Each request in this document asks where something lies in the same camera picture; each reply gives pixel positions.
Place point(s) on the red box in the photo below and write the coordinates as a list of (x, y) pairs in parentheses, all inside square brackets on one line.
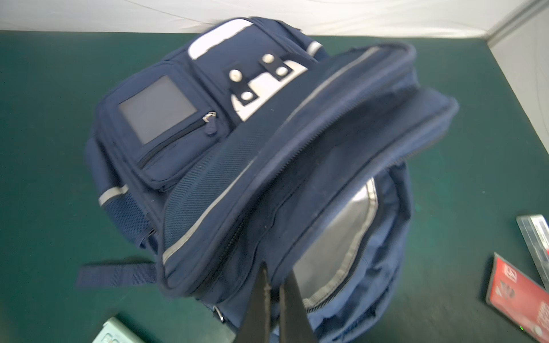
[(518, 298)]

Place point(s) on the navy blue student backpack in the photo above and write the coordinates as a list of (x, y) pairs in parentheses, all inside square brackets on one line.
[(252, 144)]

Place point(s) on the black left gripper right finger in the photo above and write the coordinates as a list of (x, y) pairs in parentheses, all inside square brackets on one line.
[(293, 321)]

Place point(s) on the white green calculator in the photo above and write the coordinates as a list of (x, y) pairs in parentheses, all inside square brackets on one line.
[(114, 331)]

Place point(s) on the clear pencil case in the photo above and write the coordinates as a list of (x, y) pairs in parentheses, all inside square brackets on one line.
[(534, 229)]

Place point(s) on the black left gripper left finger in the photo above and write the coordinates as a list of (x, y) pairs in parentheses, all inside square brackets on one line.
[(256, 325)]

